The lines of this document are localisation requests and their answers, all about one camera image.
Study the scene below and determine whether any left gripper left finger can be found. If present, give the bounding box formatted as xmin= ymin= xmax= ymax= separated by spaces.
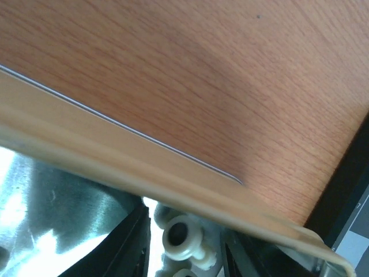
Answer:
xmin=61 ymin=203 xmax=151 ymax=277

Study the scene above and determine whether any white piece in tray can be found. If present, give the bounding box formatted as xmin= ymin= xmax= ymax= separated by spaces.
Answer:
xmin=154 ymin=204 xmax=217 ymax=271

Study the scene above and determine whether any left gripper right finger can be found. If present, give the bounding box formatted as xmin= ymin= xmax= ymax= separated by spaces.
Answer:
xmin=220 ymin=230 xmax=316 ymax=276

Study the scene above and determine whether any black and white chessboard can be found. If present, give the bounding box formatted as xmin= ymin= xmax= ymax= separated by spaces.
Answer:
xmin=305 ymin=117 xmax=368 ymax=276

